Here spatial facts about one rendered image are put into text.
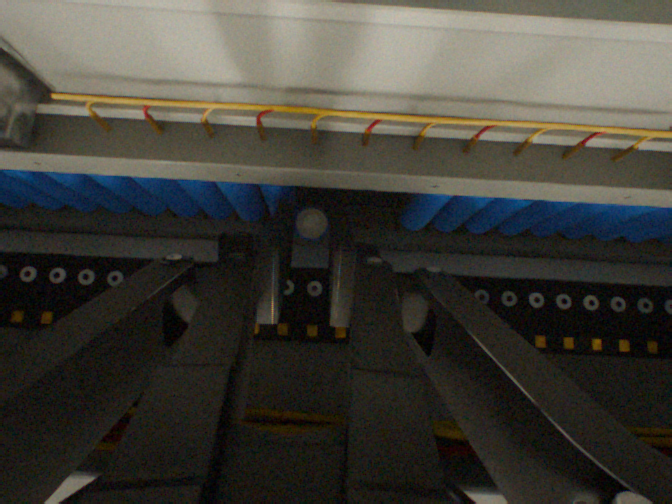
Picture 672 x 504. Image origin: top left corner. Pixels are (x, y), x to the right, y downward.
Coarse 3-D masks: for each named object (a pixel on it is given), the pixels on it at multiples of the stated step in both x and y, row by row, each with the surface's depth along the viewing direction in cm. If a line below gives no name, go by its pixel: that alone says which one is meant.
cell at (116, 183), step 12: (96, 180) 19; (108, 180) 19; (120, 180) 19; (132, 180) 20; (120, 192) 20; (132, 192) 21; (144, 192) 22; (132, 204) 22; (144, 204) 22; (156, 204) 23
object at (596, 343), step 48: (0, 288) 28; (48, 288) 28; (96, 288) 28; (480, 288) 29; (528, 288) 29; (576, 288) 29; (624, 288) 29; (288, 336) 28; (336, 336) 28; (528, 336) 28; (576, 336) 28; (624, 336) 29
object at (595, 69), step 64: (0, 0) 11; (64, 0) 11; (128, 0) 11; (192, 0) 11; (256, 0) 11; (320, 0) 11; (384, 0) 11; (448, 0) 11; (512, 0) 11; (576, 0) 11; (640, 0) 11; (64, 64) 14; (128, 64) 13; (192, 64) 13; (256, 64) 13; (320, 64) 13; (384, 64) 13; (448, 64) 13; (512, 64) 13; (576, 64) 12; (640, 64) 12; (640, 128) 16; (128, 256) 28; (192, 256) 28; (320, 256) 29; (384, 256) 29; (448, 256) 29; (512, 256) 29
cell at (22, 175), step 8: (16, 176) 19; (24, 176) 19; (32, 176) 19; (40, 176) 20; (48, 176) 20; (32, 184) 20; (40, 184) 20; (48, 184) 20; (56, 184) 21; (48, 192) 21; (56, 192) 21; (64, 192) 21; (72, 192) 22; (64, 200) 22; (72, 200) 22; (80, 200) 23; (88, 200) 23; (80, 208) 24; (88, 208) 24
